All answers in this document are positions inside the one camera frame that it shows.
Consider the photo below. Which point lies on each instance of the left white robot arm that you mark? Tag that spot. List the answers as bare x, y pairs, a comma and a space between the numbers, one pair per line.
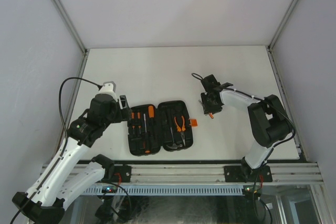
49, 197

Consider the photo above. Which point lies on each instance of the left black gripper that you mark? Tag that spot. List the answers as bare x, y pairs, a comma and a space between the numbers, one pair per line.
126, 112

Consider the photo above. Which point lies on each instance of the aluminium front frame rail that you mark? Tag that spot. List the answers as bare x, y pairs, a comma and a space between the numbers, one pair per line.
279, 174

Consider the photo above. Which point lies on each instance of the black plastic tool case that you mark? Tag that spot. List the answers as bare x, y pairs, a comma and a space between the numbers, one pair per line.
159, 135

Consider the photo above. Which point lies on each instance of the small orange black precision screwdriver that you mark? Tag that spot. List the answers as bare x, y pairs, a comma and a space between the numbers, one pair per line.
133, 123

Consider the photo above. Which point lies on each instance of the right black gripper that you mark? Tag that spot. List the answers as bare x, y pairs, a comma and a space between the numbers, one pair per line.
208, 109

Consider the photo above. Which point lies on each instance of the blue slotted cable duct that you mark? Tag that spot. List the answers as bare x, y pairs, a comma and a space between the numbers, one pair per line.
164, 190

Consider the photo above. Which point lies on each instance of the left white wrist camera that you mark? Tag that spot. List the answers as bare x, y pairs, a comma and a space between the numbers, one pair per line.
109, 89

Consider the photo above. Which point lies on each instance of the black handled claw hammer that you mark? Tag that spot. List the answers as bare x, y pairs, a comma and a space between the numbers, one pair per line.
174, 146

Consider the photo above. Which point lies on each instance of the black orange handled screwdriver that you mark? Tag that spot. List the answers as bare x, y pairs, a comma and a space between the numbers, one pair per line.
147, 143

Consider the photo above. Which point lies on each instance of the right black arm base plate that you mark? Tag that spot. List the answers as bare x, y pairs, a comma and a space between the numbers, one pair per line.
239, 174

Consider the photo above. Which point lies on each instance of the orange handled needle-nose pliers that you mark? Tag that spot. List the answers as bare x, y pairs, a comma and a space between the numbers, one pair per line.
180, 127

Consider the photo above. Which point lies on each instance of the orange grip bit screwdriver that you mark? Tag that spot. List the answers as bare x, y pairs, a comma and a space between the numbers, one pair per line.
151, 115

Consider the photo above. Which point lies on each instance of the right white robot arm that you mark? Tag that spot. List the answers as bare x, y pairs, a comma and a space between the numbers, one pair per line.
269, 121

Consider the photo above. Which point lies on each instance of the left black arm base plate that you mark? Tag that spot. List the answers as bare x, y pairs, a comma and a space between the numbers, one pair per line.
118, 174

